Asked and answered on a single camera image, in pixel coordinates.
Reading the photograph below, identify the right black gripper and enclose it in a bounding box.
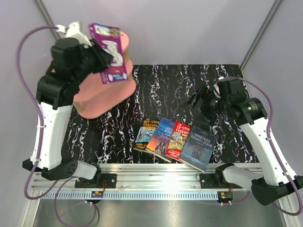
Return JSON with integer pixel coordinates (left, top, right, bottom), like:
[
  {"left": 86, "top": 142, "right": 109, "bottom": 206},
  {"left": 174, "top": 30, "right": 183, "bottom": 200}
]
[{"left": 180, "top": 84, "right": 230, "bottom": 126}]

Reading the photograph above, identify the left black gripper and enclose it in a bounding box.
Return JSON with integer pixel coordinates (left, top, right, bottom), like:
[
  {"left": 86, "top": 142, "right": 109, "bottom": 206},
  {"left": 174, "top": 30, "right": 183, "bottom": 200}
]
[{"left": 72, "top": 37, "right": 114, "bottom": 84}]

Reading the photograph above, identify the purple paperback book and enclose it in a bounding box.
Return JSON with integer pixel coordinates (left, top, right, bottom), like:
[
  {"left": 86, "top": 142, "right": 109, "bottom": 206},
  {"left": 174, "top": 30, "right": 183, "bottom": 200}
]
[{"left": 89, "top": 23, "right": 128, "bottom": 84}]

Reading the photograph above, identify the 13-Storey Treehouse red book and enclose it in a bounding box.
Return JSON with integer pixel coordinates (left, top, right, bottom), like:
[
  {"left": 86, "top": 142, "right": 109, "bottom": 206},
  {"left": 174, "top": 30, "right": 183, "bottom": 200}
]
[{"left": 165, "top": 121, "right": 191, "bottom": 161}]

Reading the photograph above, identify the Jane Eyre blue book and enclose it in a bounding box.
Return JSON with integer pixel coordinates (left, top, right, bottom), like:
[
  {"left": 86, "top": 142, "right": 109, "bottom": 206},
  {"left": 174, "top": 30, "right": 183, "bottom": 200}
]
[{"left": 145, "top": 117, "right": 175, "bottom": 163}]

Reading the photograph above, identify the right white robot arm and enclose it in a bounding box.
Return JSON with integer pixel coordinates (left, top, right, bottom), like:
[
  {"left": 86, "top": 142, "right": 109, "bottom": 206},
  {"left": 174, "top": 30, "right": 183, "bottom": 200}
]
[{"left": 183, "top": 77, "right": 303, "bottom": 209}]

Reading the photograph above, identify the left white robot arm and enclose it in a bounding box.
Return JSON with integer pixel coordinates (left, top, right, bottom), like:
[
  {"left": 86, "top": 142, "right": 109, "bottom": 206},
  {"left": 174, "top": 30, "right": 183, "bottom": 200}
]
[{"left": 22, "top": 38, "right": 113, "bottom": 188}]

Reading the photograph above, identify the pink three-tier shelf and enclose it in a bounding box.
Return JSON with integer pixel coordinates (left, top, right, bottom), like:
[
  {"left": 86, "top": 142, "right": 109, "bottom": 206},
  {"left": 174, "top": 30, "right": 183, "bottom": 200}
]
[{"left": 51, "top": 30, "right": 137, "bottom": 120}]

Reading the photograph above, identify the black marble table mat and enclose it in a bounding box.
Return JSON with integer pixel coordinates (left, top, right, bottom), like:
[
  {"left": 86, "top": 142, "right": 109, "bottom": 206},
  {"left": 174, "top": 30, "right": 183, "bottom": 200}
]
[{"left": 62, "top": 64, "right": 243, "bottom": 164}]

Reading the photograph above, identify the Nineteen Eighty-Four blue book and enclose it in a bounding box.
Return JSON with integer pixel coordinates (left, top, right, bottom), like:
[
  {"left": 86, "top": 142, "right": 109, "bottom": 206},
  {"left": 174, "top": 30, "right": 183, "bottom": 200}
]
[{"left": 179, "top": 126, "right": 216, "bottom": 172}]

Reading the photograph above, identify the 169-Storey Treehouse black book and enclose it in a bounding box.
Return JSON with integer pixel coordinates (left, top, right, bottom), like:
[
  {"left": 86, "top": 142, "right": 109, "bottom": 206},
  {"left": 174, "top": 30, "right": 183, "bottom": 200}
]
[{"left": 134, "top": 118, "right": 160, "bottom": 153}]

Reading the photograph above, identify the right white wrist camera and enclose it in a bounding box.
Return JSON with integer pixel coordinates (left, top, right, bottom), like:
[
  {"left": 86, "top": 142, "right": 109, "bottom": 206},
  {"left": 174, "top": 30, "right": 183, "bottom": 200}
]
[{"left": 214, "top": 76, "right": 224, "bottom": 97}]

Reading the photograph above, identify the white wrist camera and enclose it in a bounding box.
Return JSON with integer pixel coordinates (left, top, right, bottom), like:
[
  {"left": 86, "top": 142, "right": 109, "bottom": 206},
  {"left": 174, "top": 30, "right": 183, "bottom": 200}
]
[
  {"left": 214, "top": 76, "right": 224, "bottom": 97},
  {"left": 56, "top": 22, "right": 89, "bottom": 44}
]

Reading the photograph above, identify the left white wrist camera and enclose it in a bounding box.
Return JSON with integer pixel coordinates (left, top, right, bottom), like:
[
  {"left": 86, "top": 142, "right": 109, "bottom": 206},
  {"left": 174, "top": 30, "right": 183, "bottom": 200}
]
[{"left": 56, "top": 22, "right": 89, "bottom": 44}]

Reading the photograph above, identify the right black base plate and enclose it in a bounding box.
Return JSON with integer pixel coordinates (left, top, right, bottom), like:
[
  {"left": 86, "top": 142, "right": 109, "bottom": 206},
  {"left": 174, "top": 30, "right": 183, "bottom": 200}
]
[{"left": 197, "top": 173, "right": 231, "bottom": 189}]

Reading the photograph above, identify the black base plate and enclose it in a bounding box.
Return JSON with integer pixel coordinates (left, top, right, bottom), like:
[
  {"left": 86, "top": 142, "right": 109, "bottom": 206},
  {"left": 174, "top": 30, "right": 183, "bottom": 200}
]
[
  {"left": 197, "top": 173, "right": 231, "bottom": 189},
  {"left": 75, "top": 173, "right": 117, "bottom": 189}
]

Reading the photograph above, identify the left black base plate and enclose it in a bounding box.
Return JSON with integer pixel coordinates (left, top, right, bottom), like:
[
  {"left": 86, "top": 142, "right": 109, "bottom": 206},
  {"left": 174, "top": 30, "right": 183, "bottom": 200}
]
[{"left": 75, "top": 173, "right": 117, "bottom": 189}]

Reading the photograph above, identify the slotted white cable duct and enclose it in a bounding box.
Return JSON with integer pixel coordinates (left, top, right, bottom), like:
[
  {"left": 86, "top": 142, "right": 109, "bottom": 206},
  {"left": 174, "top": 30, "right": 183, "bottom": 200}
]
[{"left": 44, "top": 190, "right": 218, "bottom": 201}]

